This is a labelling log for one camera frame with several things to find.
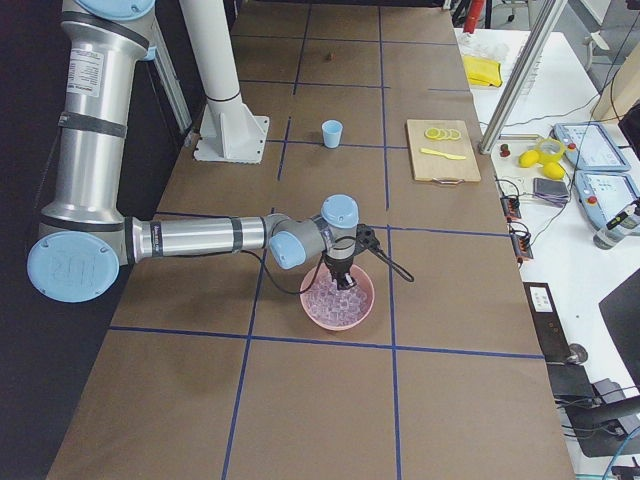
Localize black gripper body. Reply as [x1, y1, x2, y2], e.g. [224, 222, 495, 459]
[324, 247, 355, 281]

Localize clear plastic ice cubes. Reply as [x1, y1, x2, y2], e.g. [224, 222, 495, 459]
[305, 276, 370, 327]

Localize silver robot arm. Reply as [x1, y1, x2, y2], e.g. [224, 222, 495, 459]
[27, 1, 359, 303]

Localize light blue cup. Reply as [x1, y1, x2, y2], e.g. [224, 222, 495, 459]
[321, 119, 343, 149]

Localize pink bowl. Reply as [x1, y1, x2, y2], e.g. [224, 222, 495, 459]
[300, 264, 375, 331]

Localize yellow toy knife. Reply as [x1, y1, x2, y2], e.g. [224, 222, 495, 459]
[420, 148, 467, 161]

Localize wooden cutting board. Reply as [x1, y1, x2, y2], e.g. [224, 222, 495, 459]
[406, 119, 481, 185]

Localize yellow lemon slices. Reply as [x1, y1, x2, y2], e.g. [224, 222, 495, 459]
[424, 127, 462, 141]

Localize yellow lemon left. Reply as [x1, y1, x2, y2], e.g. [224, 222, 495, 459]
[518, 150, 540, 168]

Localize yellow lemon right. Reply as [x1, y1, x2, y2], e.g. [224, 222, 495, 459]
[542, 162, 566, 181]

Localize yellow tape roll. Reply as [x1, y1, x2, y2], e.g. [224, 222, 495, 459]
[535, 138, 565, 165]

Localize yellow cloth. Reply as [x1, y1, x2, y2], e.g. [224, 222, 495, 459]
[462, 55, 503, 87]

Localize lower teach pendant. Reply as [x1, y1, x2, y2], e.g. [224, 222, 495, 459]
[574, 171, 639, 230]

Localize teach pendant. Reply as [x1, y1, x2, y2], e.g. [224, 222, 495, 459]
[574, 171, 639, 230]
[552, 122, 630, 172]

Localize upper teach pendant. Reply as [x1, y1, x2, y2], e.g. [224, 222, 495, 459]
[552, 122, 630, 172]

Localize red fire extinguisher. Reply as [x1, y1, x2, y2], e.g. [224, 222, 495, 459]
[463, 0, 486, 34]

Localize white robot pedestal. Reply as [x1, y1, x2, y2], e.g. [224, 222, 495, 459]
[180, 0, 270, 164]

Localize aluminium frame post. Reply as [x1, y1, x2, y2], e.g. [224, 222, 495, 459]
[478, 0, 567, 154]

